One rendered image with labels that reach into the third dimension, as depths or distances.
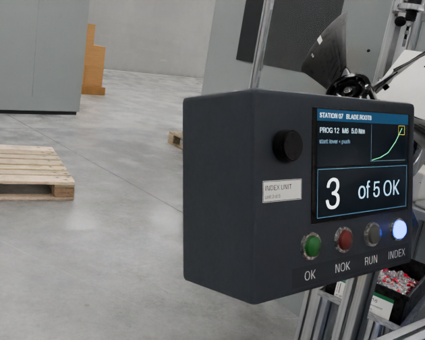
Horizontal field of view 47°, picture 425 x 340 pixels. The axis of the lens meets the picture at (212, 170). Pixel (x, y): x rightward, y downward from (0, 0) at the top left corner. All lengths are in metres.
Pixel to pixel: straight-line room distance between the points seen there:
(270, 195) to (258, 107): 0.08
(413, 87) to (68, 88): 5.73
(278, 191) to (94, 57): 8.98
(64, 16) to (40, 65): 0.69
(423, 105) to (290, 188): 1.19
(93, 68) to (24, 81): 2.87
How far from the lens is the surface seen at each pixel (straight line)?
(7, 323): 2.36
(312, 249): 0.47
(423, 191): 1.87
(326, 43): 1.58
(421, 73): 1.72
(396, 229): 0.59
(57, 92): 6.91
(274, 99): 0.44
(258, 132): 0.42
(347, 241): 0.51
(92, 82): 9.42
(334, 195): 0.50
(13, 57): 6.61
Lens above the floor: 1.29
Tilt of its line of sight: 15 degrees down
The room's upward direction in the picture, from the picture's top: 10 degrees clockwise
